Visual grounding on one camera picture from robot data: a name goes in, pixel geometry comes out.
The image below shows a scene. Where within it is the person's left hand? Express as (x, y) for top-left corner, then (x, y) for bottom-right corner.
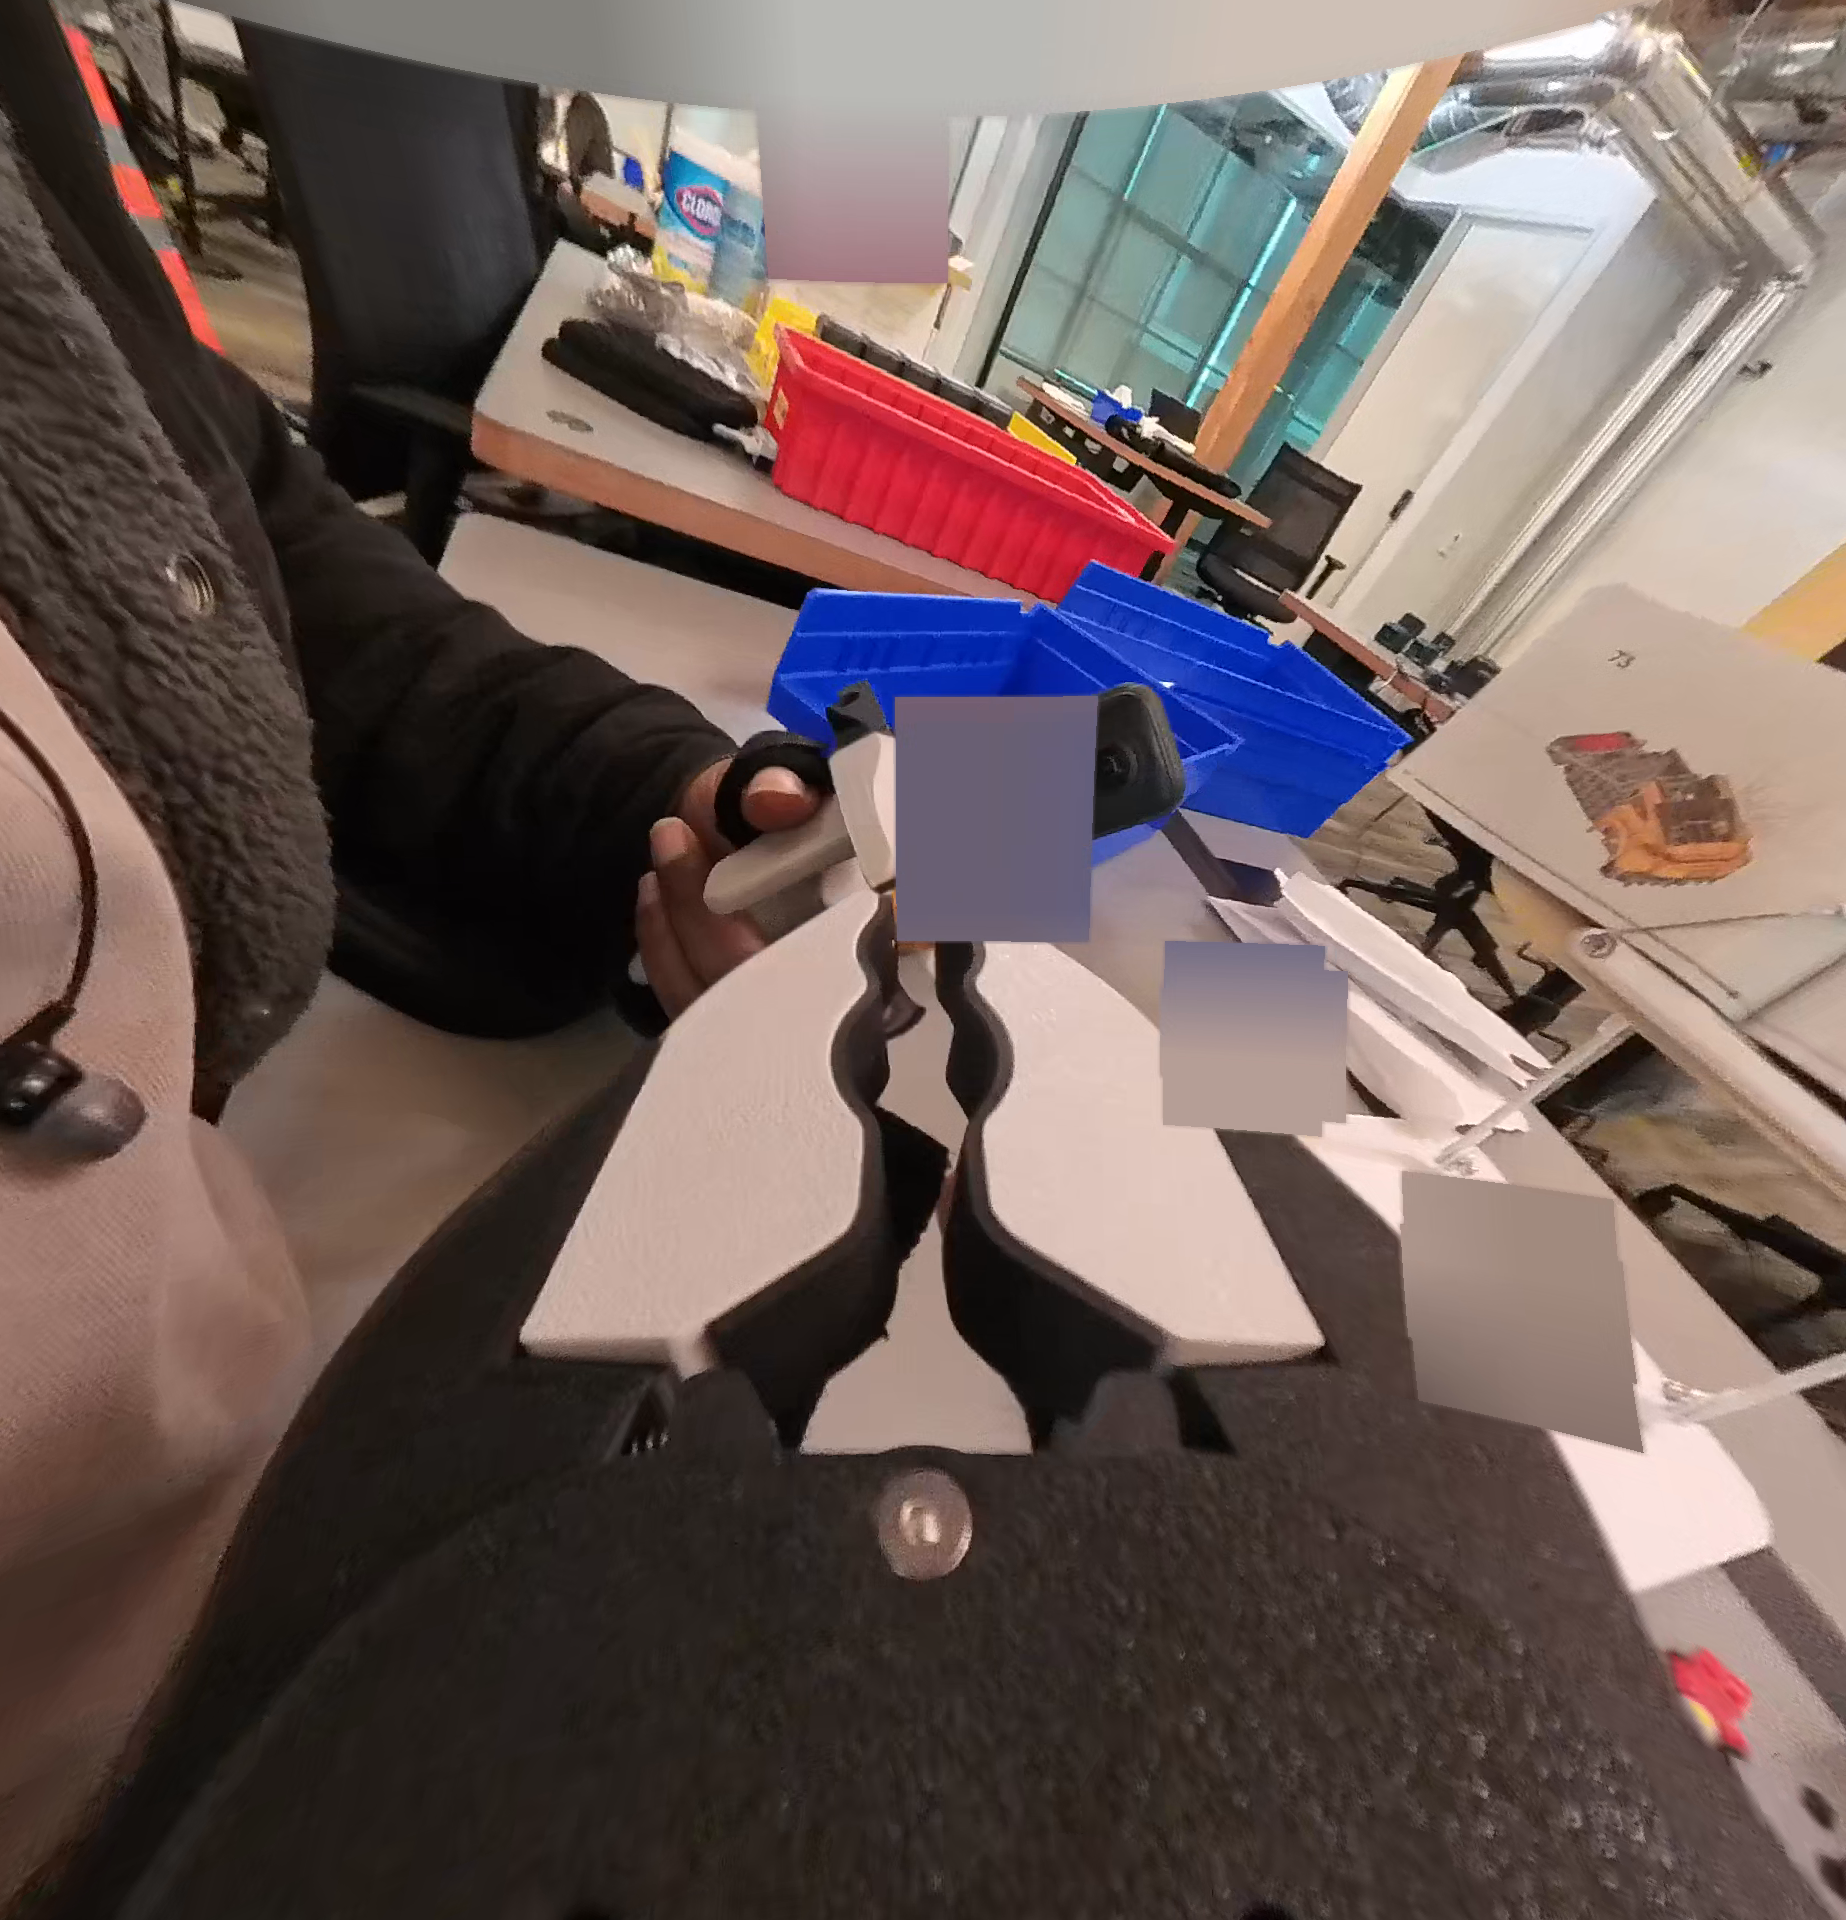
(630, 758), (835, 1037)

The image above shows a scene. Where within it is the white wipes canister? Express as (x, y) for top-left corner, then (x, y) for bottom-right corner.
(650, 141), (771, 296)

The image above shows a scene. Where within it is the glass window wall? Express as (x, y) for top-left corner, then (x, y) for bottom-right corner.
(995, 104), (1408, 439)

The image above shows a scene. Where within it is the wooden pillar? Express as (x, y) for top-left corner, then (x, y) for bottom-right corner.
(1192, 53), (1467, 471)

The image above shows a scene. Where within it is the row of black boxes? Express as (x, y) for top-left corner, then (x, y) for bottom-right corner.
(813, 312), (1016, 433)

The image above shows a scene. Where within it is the silver ventilation duct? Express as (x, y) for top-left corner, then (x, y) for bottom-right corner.
(1441, 6), (1832, 651)

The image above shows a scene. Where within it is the black padded case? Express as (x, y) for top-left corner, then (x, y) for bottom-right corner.
(540, 315), (764, 447)

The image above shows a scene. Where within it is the long blue plastic bin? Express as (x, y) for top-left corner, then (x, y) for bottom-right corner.
(1057, 562), (1416, 840)

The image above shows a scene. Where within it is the white book stand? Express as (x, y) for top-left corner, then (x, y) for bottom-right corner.
(1312, 523), (1846, 1595)

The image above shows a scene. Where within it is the red plastic bin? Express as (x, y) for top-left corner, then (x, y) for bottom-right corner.
(760, 321), (1179, 605)

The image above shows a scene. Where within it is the black mesh office chair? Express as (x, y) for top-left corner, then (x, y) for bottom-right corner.
(1197, 444), (1362, 620)

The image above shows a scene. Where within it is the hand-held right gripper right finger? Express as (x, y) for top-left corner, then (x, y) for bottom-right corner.
(934, 941), (1332, 1452)

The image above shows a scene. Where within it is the black earbud with cable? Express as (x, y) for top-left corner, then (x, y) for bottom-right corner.
(0, 676), (150, 1165)

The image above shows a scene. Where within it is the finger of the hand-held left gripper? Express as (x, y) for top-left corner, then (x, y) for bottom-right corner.
(835, 735), (904, 901)

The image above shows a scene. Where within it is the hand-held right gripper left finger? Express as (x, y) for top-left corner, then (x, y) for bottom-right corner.
(518, 905), (955, 1452)

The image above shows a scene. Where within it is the orange striped dark object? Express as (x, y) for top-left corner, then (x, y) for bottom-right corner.
(66, 19), (232, 360)

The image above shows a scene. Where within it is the grey table wooden edge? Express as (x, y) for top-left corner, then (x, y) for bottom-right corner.
(471, 238), (1173, 608)

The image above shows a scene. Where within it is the lego instruction booklet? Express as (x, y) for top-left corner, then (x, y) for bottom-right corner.
(1386, 588), (1846, 965)

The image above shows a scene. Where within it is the person's left forearm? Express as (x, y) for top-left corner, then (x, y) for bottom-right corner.
(209, 353), (744, 1044)

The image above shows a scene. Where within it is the beige hooded sweatshirt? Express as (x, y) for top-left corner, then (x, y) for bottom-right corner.
(0, 572), (325, 1891)

